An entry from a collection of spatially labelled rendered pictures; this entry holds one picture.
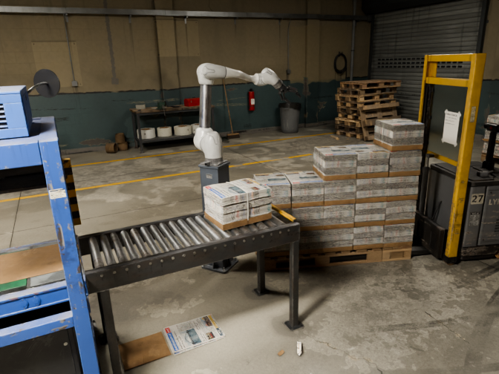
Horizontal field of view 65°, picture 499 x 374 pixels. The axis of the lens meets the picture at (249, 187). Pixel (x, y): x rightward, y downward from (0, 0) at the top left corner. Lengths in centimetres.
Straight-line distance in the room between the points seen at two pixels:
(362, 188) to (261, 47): 748
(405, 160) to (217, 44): 719
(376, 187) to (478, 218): 96
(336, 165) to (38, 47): 721
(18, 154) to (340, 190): 255
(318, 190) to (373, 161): 54
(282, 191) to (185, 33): 697
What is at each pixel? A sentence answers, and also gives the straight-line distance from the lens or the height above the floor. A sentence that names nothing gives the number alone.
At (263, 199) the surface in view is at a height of 95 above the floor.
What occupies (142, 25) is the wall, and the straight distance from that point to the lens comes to 963.
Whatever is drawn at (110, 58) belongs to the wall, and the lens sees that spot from 947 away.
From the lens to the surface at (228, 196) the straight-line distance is 250.
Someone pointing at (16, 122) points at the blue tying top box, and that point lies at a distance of 202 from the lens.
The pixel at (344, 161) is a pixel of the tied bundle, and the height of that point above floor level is 100.
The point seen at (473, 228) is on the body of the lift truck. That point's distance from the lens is 410.
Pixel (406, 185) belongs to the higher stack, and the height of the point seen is 74.
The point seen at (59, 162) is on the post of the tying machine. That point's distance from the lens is 187.
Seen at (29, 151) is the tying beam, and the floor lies 151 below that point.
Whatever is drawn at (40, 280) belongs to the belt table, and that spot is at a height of 80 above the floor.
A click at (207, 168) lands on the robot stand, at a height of 97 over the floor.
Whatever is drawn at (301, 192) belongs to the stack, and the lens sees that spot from 345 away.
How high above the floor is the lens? 184
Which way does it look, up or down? 18 degrees down
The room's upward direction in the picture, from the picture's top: 2 degrees counter-clockwise
